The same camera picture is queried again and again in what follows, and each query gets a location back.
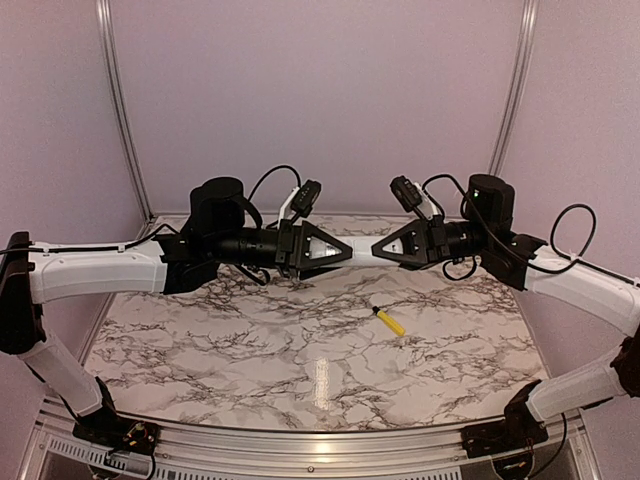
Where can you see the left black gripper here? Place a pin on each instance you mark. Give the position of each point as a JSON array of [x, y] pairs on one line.
[[293, 247]]

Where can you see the white remote control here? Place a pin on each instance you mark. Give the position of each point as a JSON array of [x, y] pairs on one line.
[[361, 255]]

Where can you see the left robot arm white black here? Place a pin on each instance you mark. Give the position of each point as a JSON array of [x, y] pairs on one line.
[[224, 227]]

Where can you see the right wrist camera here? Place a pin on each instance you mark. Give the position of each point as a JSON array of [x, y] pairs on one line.
[[414, 199]]

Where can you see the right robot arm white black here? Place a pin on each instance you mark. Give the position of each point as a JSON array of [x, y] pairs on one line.
[[525, 263]]

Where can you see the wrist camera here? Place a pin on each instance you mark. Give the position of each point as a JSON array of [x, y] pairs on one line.
[[414, 199], [300, 201]]

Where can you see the front aluminium rail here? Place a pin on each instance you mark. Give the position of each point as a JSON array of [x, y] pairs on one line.
[[201, 452]]

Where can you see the right aluminium frame post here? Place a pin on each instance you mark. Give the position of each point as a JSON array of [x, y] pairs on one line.
[[517, 85]]

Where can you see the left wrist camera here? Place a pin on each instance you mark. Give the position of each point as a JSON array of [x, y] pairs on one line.
[[300, 201]]

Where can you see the yellow handled screwdriver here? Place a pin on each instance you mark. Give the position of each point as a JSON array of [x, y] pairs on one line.
[[391, 323]]

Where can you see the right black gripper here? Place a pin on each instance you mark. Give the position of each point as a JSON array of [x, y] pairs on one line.
[[422, 242]]

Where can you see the aluminium frame post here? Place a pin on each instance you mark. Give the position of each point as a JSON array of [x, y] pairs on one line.
[[108, 42], [517, 85]]

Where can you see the left aluminium frame post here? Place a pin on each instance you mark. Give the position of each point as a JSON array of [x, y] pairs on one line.
[[108, 42]]

